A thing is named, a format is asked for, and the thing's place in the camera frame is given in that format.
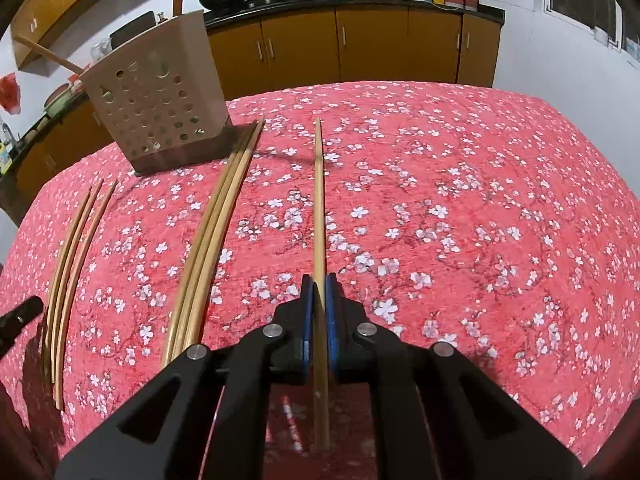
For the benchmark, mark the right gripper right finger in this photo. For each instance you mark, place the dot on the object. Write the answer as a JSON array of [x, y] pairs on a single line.
[[435, 414]]

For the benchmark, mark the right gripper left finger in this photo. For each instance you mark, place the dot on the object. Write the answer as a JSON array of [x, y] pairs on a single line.
[[204, 416]]

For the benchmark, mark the red floral tablecloth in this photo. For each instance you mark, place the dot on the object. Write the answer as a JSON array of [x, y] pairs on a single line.
[[480, 218]]

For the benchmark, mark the lower wooden cabinets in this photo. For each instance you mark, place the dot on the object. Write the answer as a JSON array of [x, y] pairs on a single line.
[[302, 43]]

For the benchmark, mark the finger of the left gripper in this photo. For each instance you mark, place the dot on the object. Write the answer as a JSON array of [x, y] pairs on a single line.
[[14, 322]]

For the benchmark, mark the beige perforated utensil holder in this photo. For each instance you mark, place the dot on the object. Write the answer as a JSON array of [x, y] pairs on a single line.
[[160, 98]]

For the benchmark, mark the dark wooden cutting board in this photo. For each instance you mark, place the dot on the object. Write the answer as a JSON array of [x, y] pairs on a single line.
[[132, 29]]

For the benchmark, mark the red plastic bag on wall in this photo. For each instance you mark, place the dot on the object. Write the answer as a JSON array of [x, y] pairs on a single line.
[[10, 94]]

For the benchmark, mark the green basin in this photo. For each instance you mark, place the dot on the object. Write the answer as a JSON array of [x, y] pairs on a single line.
[[58, 100]]

